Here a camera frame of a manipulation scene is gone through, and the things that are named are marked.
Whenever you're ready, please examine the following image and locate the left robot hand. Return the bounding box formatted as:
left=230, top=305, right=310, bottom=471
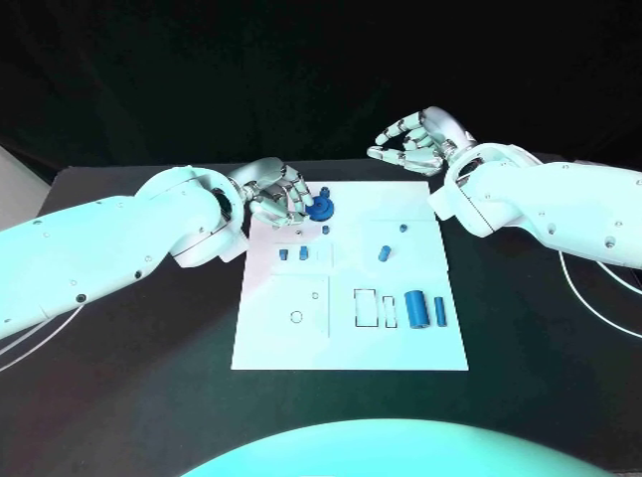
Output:
left=226, top=156, right=317, bottom=230

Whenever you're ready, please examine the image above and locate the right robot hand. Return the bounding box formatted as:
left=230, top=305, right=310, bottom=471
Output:
left=365, top=105, right=480, bottom=177

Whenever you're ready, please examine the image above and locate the blue gear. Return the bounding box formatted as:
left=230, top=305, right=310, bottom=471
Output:
left=305, top=197, right=336, bottom=224

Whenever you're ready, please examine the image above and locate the white task board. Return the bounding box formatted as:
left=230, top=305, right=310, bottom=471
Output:
left=229, top=181, right=470, bottom=372

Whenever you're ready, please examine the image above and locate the thick blue cylinder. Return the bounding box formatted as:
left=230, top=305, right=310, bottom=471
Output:
left=402, top=289, right=431, bottom=330

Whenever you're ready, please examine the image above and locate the white box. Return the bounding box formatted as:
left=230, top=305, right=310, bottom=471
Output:
left=0, top=141, right=53, bottom=239

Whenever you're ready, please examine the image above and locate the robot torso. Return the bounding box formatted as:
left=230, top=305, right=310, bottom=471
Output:
left=180, top=418, right=617, bottom=477

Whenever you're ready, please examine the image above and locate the white cable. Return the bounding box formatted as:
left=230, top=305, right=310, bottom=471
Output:
left=593, top=259, right=642, bottom=304
left=556, top=249, right=642, bottom=345
left=0, top=305, right=82, bottom=385
left=0, top=320, right=52, bottom=369

